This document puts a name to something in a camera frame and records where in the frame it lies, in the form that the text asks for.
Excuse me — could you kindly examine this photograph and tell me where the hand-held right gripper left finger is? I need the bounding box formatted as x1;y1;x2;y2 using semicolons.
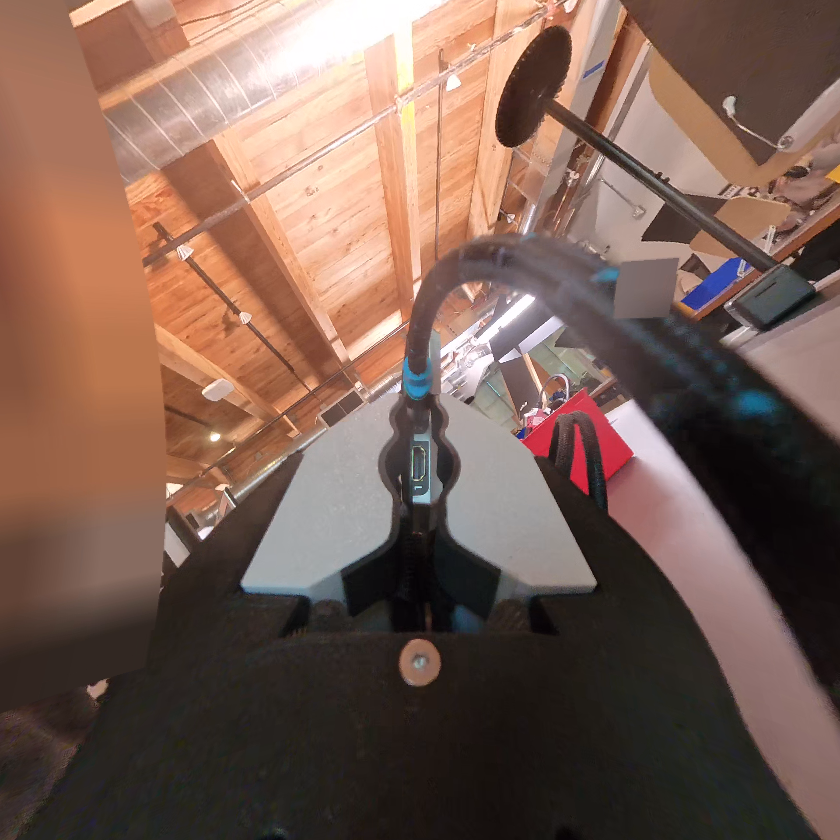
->
239;392;403;616

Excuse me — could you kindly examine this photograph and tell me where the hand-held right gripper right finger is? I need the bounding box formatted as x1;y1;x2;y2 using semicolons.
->
430;392;598;621

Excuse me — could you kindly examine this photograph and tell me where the black braided hdmi cable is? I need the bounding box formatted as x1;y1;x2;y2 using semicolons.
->
392;233;840;697

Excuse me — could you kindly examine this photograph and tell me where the red box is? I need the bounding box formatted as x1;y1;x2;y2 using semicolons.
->
521;387;635;497

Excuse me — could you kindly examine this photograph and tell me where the grey square card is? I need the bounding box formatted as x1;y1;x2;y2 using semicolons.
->
613;257;680;320

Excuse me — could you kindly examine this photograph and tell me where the small black box device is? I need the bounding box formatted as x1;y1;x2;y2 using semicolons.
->
731;262;818;330

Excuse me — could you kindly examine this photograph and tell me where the black round stand with pole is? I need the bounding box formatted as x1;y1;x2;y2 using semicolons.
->
494;26;782;271

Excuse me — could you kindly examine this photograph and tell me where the dark board with tan edge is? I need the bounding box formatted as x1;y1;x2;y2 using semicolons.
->
620;0;840;188

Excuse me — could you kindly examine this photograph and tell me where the thin silver air duct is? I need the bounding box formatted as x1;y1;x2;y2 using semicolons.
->
226;423;329;503

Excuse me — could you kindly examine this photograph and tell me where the black ceiling light rail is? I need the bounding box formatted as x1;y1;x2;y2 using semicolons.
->
150;222;299;398

